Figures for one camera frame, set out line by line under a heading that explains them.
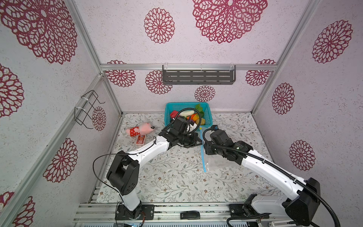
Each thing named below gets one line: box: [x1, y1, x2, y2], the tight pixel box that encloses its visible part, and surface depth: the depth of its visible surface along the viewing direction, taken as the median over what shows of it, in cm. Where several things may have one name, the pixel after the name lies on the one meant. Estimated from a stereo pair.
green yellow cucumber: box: [192, 113, 200, 122], surface depth 115 cm
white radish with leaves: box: [179, 103, 205, 119], surface depth 118 cm
